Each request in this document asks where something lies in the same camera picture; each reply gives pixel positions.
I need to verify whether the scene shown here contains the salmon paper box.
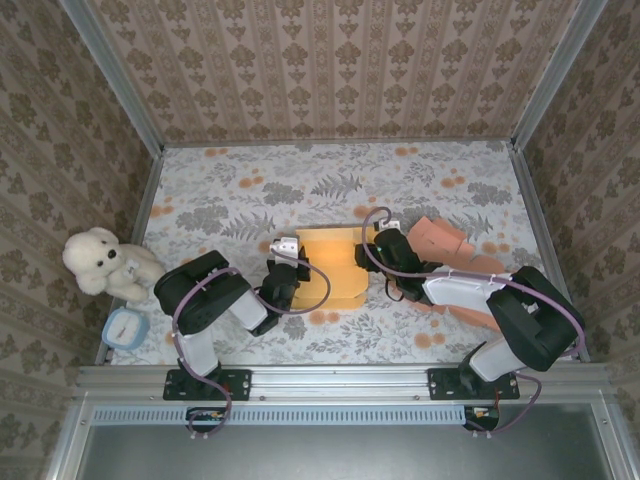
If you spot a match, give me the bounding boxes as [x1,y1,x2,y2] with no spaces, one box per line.
[405,215,506,331]

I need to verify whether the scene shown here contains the aluminium table edge rail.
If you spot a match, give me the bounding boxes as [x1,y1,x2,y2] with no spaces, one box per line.
[508,142,592,362]
[96,147,165,365]

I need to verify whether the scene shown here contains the white plush teddy bear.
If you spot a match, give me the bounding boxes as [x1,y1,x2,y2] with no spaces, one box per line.
[62,227,166,303]

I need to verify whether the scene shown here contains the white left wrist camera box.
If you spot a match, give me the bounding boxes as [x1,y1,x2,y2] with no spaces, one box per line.
[269,238,307,264]

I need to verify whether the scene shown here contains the aluminium mounting rail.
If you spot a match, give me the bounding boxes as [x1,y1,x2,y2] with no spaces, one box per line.
[77,364,614,401]

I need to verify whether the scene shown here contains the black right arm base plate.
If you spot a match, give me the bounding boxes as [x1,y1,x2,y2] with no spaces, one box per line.
[427,368,521,401]

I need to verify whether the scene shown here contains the grey slotted cable duct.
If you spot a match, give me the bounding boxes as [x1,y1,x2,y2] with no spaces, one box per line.
[92,405,464,426]

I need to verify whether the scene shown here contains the aluminium frame post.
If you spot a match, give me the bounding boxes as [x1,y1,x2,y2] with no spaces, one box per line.
[510,0,610,152]
[62,0,165,157]

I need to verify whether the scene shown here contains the floral patterned table cover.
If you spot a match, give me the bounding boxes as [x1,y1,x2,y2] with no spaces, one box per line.
[107,142,584,366]

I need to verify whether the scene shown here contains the grey metal panel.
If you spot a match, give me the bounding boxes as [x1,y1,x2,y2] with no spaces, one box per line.
[79,404,616,480]

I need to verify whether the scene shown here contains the black cable junction box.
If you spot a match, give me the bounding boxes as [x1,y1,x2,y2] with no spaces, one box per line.
[186,407,230,434]
[462,405,501,432]

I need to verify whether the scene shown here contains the yellow paper box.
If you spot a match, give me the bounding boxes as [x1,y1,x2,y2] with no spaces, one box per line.
[291,225,371,314]

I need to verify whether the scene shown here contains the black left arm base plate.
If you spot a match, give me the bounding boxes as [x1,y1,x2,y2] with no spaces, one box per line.
[163,368,251,401]

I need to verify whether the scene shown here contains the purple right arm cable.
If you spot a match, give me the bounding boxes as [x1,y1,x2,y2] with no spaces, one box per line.
[360,206,586,441]

